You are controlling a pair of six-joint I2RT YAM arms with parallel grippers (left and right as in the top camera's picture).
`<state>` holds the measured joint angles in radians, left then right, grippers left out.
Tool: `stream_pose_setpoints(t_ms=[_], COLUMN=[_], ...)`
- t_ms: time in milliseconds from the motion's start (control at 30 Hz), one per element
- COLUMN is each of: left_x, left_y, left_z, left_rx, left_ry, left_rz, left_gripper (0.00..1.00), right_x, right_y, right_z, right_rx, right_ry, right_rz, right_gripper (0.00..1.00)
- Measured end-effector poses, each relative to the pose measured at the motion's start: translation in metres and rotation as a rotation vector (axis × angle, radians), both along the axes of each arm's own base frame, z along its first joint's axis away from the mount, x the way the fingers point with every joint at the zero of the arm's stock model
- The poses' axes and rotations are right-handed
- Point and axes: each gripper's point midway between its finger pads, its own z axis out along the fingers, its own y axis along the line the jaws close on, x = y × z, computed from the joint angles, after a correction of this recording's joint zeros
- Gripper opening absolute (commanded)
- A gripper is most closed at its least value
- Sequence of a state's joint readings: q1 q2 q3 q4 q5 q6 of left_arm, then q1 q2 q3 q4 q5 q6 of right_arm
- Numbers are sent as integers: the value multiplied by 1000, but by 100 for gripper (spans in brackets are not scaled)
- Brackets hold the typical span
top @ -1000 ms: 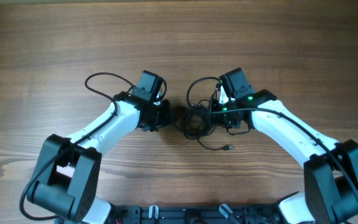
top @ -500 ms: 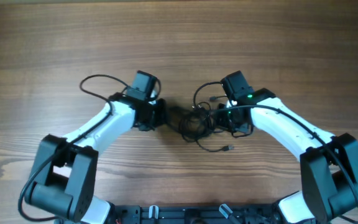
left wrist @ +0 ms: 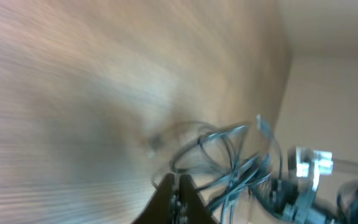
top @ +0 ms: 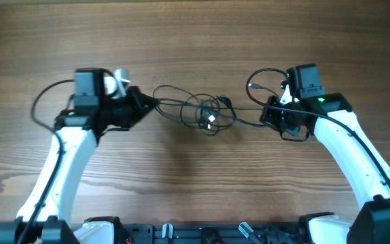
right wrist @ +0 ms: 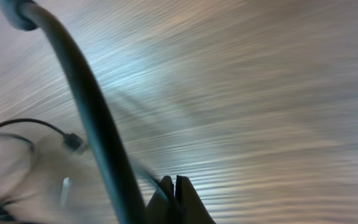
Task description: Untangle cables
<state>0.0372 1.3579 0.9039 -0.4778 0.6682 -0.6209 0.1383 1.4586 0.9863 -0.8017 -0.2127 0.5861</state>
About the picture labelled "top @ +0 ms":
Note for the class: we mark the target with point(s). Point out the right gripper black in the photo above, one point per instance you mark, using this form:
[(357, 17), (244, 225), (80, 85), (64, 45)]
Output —
[(270, 117)]

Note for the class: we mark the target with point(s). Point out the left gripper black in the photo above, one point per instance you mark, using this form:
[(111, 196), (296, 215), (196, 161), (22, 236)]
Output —
[(135, 97)]

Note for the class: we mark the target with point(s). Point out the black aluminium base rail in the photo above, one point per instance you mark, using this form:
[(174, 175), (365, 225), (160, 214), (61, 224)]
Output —
[(270, 233)]

